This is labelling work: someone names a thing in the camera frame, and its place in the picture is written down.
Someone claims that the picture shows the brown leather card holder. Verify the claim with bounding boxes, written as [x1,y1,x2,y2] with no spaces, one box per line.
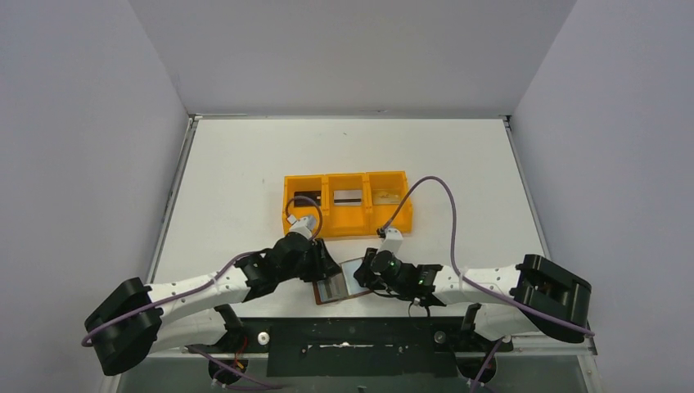
[313,258,372,305]

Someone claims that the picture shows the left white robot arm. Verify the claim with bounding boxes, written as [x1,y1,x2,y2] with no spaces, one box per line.
[81,233,341,376]

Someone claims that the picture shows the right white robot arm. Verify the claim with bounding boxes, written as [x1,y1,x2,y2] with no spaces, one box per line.
[353,248,592,344]

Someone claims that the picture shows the black VIP card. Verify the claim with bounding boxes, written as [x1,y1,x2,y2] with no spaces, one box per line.
[293,190,322,208]

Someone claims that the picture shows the white magnetic stripe card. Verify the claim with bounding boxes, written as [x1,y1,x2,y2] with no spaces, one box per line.
[332,189,363,206]

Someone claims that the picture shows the left yellow bin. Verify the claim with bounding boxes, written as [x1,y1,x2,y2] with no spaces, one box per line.
[282,174,328,238]

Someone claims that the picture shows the yellow bin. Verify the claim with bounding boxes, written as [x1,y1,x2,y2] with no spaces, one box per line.
[323,172,371,238]
[282,174,328,238]
[367,171,413,233]

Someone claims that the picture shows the middle yellow bin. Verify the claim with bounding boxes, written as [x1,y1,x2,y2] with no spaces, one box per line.
[323,172,371,238]

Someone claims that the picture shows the right yellow bin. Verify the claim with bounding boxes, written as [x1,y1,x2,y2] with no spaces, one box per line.
[367,171,413,233]

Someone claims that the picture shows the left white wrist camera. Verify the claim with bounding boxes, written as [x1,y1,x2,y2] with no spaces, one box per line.
[287,215,318,239]

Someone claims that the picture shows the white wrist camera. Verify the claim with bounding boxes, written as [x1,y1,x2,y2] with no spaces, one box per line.
[287,215,318,239]
[377,227,403,255]

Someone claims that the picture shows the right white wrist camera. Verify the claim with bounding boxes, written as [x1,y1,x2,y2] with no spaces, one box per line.
[377,227,403,255]

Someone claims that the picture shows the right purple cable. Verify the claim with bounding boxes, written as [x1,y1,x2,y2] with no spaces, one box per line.
[379,175,595,338]

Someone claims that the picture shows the purple cable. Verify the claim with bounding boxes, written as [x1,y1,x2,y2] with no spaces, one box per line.
[81,196,324,348]
[379,175,595,338]

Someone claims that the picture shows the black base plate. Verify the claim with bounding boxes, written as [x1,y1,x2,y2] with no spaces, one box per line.
[207,317,494,377]

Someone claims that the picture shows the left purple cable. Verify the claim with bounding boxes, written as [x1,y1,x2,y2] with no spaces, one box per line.
[81,196,324,348]

